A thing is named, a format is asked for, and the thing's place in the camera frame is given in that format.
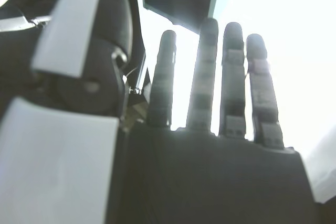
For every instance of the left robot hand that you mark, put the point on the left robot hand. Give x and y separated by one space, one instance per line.
199 176

